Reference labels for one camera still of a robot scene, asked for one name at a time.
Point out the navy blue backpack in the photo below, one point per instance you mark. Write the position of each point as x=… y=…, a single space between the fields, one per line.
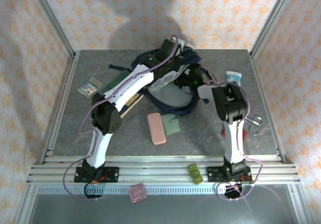
x=170 y=101

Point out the sage green wallet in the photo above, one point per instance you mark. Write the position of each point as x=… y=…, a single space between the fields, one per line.
x=171 y=126

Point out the dark green pouch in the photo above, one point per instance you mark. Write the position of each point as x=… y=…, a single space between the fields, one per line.
x=115 y=82

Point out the blue book with tan edge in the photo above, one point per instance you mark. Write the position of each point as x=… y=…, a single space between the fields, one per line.
x=134 y=102

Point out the red wallet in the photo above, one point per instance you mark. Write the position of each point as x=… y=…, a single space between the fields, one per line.
x=224 y=133

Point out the pink pencil case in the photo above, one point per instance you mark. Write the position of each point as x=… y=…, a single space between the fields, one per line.
x=156 y=128

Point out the silver scissors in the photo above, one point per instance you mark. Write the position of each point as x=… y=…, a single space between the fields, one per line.
x=253 y=126

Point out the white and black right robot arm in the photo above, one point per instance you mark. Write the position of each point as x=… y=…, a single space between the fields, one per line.
x=233 y=143

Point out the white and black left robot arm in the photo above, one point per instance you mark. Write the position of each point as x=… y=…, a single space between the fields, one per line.
x=125 y=88

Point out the blue wet wipes pack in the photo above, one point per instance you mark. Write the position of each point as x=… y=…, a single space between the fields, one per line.
x=233 y=77

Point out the small clear tissue packet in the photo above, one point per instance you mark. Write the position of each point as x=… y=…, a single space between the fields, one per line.
x=89 y=87

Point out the olive green button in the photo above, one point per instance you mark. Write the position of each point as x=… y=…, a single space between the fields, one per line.
x=195 y=173
x=198 y=179
x=191 y=167

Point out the pink square pad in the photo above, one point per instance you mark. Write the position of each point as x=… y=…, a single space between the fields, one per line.
x=138 y=193

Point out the aluminium side rail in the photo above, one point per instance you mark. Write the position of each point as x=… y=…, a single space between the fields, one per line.
x=260 y=83
x=59 y=108

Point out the aluminium frame post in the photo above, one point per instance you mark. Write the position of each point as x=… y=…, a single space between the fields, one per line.
x=272 y=20
x=298 y=204
x=25 y=204
x=54 y=20

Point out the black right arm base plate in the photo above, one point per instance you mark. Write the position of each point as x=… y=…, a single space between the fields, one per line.
x=213 y=175

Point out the aluminium front rail beam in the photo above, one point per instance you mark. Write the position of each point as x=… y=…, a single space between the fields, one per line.
x=155 y=173

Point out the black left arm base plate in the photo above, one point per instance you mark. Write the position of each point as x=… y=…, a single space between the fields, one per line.
x=113 y=174

